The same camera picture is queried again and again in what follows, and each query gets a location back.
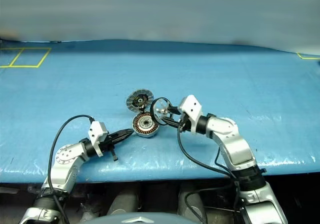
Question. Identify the blue-grey rounded cover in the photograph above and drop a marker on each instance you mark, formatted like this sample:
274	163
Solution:
140	219

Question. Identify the grey rounded cylinder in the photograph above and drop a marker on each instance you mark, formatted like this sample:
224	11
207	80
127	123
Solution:
191	199
123	201

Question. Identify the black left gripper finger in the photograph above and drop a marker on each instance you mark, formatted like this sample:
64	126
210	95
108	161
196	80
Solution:
120	139
122	133

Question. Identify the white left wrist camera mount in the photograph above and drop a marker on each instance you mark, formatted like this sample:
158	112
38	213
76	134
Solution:
96	135

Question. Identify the silver motor base copper windings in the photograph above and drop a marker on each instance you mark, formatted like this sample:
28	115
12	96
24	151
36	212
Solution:
145	124

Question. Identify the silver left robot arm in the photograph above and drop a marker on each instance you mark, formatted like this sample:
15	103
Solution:
65	164

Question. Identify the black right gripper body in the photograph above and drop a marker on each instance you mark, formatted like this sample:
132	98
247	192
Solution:
184	122

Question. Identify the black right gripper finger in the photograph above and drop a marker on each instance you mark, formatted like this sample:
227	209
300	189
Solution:
173	109
171	122

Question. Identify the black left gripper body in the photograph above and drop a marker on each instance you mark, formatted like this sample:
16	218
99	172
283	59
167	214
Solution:
106	145

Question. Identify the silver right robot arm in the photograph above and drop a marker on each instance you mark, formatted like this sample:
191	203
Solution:
235	146

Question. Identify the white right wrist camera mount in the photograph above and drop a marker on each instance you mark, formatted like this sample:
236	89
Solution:
191	109

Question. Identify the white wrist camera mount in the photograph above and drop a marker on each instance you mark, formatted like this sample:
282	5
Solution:
191	109
96	135

